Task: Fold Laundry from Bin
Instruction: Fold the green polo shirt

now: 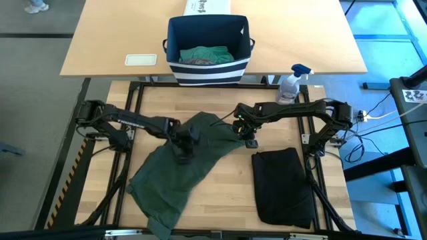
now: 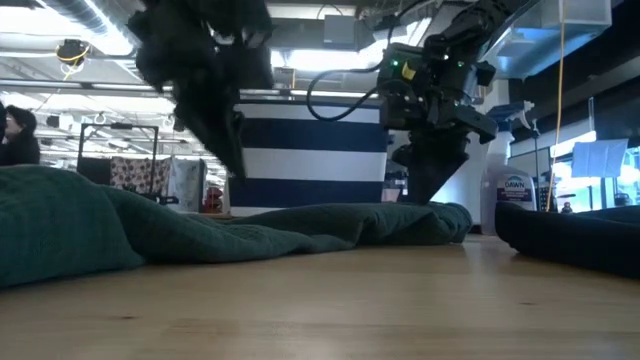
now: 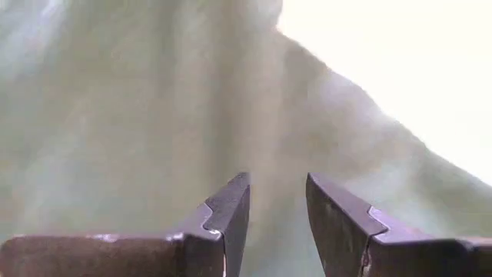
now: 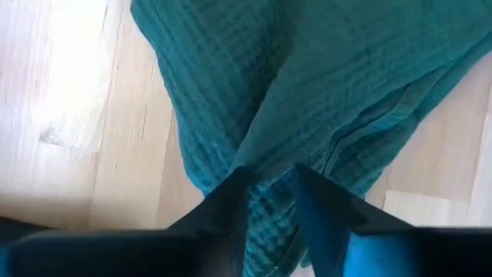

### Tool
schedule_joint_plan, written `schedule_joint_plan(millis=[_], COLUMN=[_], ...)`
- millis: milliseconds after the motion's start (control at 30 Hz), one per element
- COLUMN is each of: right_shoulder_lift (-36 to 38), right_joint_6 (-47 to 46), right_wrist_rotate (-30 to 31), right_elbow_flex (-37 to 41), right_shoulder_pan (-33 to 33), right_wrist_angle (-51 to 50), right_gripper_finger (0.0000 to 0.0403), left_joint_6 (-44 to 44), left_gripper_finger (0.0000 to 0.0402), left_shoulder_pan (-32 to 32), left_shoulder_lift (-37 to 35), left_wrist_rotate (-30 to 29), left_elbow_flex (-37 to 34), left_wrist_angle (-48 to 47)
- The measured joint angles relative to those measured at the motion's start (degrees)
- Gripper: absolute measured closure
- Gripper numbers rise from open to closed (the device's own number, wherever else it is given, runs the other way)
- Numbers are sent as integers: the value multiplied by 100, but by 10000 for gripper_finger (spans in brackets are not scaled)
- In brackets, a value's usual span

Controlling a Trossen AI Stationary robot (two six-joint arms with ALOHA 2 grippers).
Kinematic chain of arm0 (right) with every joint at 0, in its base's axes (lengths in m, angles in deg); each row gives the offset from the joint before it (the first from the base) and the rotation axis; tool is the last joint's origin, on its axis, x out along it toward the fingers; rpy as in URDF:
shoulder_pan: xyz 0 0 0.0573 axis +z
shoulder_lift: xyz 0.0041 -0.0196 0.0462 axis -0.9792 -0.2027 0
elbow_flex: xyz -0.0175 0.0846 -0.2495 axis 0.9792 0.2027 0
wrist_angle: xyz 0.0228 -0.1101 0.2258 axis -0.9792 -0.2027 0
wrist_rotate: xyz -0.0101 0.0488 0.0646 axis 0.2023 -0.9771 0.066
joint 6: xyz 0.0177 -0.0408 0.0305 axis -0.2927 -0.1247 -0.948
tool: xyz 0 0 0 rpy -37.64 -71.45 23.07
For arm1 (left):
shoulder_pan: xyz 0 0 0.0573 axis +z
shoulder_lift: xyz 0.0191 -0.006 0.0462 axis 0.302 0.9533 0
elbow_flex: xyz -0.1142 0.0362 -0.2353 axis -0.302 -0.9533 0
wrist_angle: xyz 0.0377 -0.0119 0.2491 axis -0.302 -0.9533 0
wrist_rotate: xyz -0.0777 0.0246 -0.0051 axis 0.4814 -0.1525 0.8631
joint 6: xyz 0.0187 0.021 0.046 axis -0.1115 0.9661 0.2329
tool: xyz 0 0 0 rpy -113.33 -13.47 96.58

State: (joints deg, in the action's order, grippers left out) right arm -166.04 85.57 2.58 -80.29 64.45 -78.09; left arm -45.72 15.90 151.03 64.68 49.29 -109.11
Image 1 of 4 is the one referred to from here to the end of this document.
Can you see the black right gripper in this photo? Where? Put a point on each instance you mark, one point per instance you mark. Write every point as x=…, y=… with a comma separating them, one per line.
x=247, y=121

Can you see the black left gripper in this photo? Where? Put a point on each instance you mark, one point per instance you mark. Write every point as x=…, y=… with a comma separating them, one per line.
x=185, y=138

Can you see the dark green garment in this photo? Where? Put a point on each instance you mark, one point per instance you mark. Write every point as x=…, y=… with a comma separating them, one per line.
x=166, y=180

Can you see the black T-shirt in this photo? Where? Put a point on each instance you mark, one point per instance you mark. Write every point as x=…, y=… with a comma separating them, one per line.
x=283, y=186

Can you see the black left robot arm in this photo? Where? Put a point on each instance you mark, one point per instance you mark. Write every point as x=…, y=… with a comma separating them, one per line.
x=140, y=121

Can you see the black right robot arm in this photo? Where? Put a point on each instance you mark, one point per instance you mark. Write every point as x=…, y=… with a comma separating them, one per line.
x=300, y=108

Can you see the navy white striped fabric bin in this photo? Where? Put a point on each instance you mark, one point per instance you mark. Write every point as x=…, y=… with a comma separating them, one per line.
x=207, y=75

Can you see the spray bottle with blue head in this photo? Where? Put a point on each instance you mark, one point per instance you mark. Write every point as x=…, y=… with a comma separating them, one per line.
x=288, y=91

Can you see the grey patterned garment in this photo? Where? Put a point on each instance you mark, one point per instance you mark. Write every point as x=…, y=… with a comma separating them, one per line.
x=198, y=62

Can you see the bright green garment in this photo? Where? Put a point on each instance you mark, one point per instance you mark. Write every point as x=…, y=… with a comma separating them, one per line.
x=213, y=53

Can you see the white rectangular desk plate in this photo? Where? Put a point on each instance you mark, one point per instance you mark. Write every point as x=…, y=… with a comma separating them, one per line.
x=140, y=60

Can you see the white yellow power plug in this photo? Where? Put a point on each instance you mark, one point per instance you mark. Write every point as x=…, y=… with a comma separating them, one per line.
x=363, y=116

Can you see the yellow black hazard strip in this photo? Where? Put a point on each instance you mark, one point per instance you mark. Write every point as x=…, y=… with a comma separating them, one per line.
x=66, y=186

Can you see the light wooden desk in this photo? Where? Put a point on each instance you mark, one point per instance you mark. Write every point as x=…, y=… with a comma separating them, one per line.
x=116, y=26

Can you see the black cart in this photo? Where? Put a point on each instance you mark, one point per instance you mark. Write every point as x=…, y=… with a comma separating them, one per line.
x=413, y=140

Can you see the white printed tag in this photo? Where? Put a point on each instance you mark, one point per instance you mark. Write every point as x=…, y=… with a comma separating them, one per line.
x=415, y=96

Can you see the person's shoe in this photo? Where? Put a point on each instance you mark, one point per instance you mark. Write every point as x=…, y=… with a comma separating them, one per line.
x=36, y=7

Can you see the black aluminium table frame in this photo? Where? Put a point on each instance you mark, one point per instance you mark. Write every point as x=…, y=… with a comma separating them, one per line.
x=160, y=84

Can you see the table-level camera box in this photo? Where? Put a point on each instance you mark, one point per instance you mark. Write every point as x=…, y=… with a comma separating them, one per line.
x=216, y=234

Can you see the silver metal bracket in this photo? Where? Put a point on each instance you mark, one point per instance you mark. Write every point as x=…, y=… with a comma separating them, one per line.
x=123, y=232
x=308, y=236

